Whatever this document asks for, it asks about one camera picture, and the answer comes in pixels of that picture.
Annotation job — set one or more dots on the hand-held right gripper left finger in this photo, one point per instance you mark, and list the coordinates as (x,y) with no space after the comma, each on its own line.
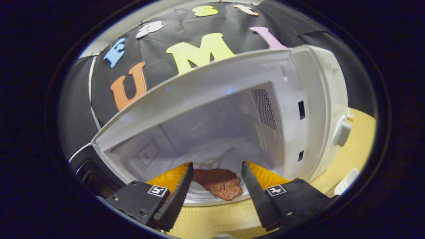
(176,202)

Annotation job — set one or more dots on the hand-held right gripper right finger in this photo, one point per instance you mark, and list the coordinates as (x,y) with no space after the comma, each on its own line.
(259,199)

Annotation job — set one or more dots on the brown meat piece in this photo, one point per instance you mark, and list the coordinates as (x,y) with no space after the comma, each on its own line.
(219,184)

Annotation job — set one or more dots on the white microwave oven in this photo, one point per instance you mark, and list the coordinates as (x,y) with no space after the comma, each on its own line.
(215,99)

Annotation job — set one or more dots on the white rectangular tray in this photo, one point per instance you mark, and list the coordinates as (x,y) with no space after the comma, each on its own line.
(346,182)

